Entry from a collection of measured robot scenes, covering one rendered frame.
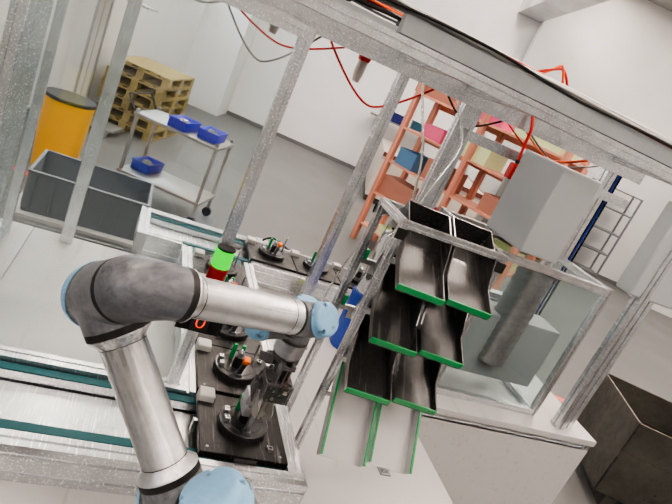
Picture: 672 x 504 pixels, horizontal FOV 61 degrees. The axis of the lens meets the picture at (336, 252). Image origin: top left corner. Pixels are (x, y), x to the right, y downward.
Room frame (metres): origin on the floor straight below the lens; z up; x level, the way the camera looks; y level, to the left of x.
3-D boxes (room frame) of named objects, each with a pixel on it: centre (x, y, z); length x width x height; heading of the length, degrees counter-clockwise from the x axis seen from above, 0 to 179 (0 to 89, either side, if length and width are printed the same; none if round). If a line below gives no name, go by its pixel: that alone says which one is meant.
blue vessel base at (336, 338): (2.29, -0.21, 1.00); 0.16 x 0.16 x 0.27
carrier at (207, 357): (1.56, 0.14, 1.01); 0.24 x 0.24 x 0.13; 22
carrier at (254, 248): (2.67, 0.29, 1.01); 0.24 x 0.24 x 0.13; 22
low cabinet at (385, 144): (11.10, -0.95, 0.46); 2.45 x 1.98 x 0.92; 4
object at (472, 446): (2.57, -0.86, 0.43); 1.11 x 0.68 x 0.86; 112
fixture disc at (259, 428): (1.32, 0.04, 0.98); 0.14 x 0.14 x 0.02
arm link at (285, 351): (1.25, 0.00, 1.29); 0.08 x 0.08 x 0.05
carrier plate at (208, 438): (1.32, 0.04, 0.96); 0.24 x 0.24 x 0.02; 22
